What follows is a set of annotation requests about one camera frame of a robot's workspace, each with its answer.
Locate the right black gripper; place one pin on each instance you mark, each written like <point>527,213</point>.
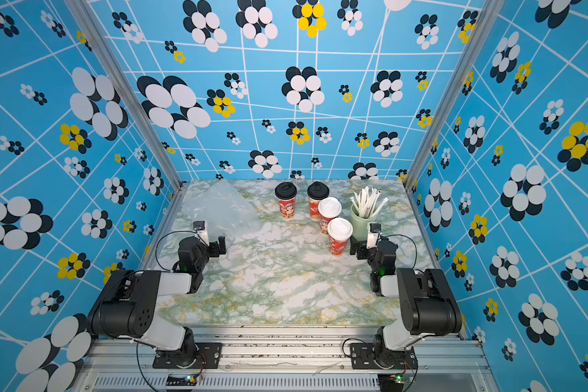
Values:
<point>364,247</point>

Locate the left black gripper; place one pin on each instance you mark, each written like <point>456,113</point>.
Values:
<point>215,247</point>

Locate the red cup white lid front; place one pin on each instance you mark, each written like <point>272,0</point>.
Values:
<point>340,231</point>

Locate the red cup white lid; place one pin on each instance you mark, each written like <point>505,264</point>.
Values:
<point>340,231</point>
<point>329,209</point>

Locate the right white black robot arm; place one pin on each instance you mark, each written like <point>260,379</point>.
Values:
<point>427,308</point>

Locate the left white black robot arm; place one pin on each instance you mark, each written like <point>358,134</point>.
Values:
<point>125,309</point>

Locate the green straw holder cup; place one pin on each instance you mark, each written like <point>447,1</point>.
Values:
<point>360,225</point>

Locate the white wrapped straws bundle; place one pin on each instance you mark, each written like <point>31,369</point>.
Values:
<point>368,202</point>

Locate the red cup white lid rear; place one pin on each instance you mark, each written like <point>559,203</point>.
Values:
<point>329,209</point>

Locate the red cup black lid right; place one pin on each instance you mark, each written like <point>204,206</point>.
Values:
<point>316,192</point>

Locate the red cup black lid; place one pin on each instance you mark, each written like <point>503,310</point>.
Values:
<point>316,192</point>
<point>286,193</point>

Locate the red cup black lid left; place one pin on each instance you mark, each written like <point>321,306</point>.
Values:
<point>286,193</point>

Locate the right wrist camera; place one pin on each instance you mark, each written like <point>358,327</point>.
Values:
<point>374,234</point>

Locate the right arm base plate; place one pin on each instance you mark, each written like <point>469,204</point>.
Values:
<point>367,356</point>

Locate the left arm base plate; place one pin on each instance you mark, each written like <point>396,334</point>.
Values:
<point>198,356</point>

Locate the aluminium rail frame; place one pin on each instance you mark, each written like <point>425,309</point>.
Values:
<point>291,358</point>

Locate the left aluminium corner post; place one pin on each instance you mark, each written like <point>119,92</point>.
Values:
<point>109,61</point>

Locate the aluminium corner post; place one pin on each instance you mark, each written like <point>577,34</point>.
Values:
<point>487,18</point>
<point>109,61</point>

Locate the right aluminium corner post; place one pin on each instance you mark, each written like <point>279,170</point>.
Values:
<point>487,18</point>

